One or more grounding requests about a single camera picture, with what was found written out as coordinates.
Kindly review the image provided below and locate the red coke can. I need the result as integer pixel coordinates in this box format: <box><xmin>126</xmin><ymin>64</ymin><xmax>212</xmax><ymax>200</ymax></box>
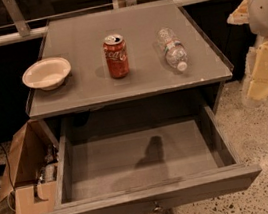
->
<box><xmin>103</xmin><ymin>33</ymin><xmax>129</xmax><ymax>79</ymax></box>

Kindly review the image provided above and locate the open grey top drawer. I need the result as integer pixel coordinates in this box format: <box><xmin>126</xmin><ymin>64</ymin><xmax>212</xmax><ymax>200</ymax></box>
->
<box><xmin>45</xmin><ymin>106</ymin><xmax>261</xmax><ymax>214</ymax></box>

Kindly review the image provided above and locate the metal drawer knob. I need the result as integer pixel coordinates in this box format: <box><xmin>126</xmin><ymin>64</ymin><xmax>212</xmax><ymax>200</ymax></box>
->
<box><xmin>153</xmin><ymin>202</ymin><xmax>162</xmax><ymax>212</ymax></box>

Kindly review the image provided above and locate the clear plastic water bottle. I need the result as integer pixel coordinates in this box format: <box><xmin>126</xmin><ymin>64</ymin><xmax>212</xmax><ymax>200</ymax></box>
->
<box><xmin>157</xmin><ymin>27</ymin><xmax>188</xmax><ymax>72</ymax></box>

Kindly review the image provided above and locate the grey cabinet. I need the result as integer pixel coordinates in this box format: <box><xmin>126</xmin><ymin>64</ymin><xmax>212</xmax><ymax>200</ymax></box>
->
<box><xmin>22</xmin><ymin>0</ymin><xmax>232</xmax><ymax>144</ymax></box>

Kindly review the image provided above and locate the brown cardboard box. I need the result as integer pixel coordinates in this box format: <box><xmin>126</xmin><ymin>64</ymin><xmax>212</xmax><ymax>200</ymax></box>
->
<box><xmin>0</xmin><ymin>120</ymin><xmax>57</xmax><ymax>214</ymax></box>

